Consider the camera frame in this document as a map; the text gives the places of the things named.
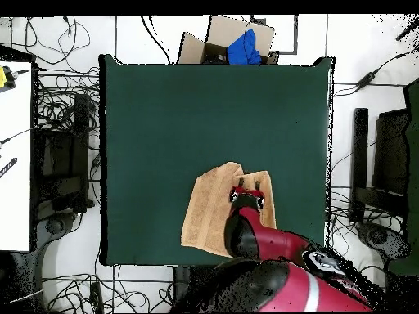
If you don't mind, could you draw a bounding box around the black round pedestal foot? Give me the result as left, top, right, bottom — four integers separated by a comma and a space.
43, 212, 78, 236
354, 221, 412, 261

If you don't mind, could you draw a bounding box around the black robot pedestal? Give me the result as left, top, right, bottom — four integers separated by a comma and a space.
172, 264, 220, 313

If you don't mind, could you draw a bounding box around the black power strip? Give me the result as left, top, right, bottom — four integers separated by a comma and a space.
89, 281, 104, 313

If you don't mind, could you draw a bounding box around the tan terry towel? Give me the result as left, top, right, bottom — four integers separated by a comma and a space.
180, 161, 277, 259

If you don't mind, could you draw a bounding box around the blue cloth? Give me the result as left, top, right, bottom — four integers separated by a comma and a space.
226, 28, 263, 65

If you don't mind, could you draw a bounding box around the black long beam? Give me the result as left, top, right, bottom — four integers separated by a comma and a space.
349, 107, 370, 224

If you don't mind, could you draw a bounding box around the black equipment stand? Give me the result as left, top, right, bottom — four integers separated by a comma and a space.
32, 92, 92, 213

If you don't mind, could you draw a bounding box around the brown cardboard box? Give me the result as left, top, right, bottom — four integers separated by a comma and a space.
176, 14, 279, 65

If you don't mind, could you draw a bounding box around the black power adapter with cable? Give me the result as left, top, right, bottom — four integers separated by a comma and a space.
332, 45, 419, 97

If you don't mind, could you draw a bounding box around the dark green table cloth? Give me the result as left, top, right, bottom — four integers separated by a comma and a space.
98, 53, 336, 267

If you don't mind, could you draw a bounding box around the black looped cable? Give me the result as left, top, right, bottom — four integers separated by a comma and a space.
9, 16, 92, 66

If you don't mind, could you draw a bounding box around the white desk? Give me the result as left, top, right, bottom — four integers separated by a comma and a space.
0, 60, 34, 253

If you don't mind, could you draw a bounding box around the black rod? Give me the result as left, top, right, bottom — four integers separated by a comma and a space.
394, 16, 419, 42

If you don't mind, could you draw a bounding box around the yellow and black tool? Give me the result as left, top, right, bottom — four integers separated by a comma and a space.
0, 65, 17, 93

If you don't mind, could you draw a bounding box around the green draped cloth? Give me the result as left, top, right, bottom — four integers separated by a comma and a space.
387, 77, 419, 277

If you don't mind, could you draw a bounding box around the black cable tangle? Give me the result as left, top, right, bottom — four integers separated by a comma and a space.
328, 184, 407, 285
32, 65, 102, 210
42, 264, 178, 313

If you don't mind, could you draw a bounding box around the black flat bar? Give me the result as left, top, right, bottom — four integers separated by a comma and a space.
0, 157, 18, 179

